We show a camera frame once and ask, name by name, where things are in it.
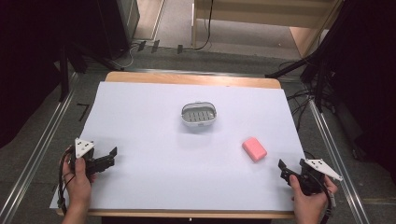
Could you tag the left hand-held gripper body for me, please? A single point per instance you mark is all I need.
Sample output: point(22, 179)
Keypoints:
point(83, 146)

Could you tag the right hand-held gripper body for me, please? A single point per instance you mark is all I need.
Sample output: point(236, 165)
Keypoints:
point(314, 174)

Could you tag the pink soap bar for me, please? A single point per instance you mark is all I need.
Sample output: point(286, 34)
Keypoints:
point(254, 149)

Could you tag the grey soap dish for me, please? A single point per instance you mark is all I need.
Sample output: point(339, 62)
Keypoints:
point(199, 114)

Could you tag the person's right hand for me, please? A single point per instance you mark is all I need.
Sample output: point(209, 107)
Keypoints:
point(311, 202)

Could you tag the person's left hand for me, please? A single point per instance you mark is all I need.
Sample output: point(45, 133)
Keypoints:
point(78, 186)

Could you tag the black tape mark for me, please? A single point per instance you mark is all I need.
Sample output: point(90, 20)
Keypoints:
point(83, 110)

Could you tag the white paper sheet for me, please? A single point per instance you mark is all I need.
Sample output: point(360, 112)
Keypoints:
point(174, 161)

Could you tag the black stand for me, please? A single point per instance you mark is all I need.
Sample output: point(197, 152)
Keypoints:
point(64, 74)
point(299, 63)

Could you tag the dark curtain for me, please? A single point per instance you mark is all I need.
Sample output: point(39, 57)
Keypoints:
point(25, 62)
point(370, 77)

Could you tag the wooden table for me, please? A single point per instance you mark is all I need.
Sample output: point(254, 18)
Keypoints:
point(193, 78)

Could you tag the black cabinet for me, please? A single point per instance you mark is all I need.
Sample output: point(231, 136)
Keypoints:
point(115, 25)

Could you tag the light wooden shelf unit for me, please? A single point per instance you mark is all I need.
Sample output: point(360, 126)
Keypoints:
point(249, 15)

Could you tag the metal floor rail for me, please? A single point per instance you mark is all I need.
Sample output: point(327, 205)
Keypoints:
point(34, 158)
point(336, 161)

